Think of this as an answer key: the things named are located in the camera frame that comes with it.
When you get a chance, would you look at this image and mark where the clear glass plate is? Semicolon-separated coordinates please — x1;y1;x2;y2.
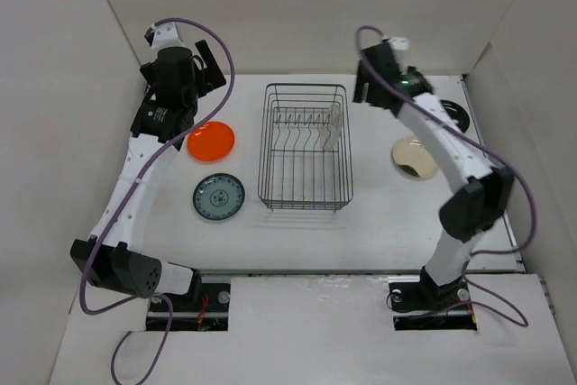
319;103;343;151

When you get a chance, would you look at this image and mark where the black plate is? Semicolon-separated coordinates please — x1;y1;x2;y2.
441;99;471;133

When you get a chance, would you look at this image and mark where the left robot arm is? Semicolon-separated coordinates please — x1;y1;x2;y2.
70;40;226;310

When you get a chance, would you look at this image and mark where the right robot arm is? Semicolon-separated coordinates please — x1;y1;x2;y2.
353;40;514;313

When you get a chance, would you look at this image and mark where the orange plate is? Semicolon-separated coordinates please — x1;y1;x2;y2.
187;121;235;163

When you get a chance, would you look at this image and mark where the cream floral plate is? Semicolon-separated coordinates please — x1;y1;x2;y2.
390;136;439;180

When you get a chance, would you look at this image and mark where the blue patterned plate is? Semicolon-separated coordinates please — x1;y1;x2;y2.
192;173;246;222

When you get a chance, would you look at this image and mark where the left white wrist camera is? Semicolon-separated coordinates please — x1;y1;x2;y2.
144;22;185;50

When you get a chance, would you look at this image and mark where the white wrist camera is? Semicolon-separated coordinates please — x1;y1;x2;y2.
388;37;409;51
144;22;185;50

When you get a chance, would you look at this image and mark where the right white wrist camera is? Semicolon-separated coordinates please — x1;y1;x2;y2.
388;37;409;51

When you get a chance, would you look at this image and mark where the grey wire dish rack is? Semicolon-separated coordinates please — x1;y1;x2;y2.
258;83;353;212

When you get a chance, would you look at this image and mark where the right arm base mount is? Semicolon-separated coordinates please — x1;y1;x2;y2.
386;279;477;331

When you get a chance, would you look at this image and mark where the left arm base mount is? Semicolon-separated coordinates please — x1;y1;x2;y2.
145;274;232;332

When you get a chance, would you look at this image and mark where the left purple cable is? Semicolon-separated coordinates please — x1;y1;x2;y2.
78;17;235;385

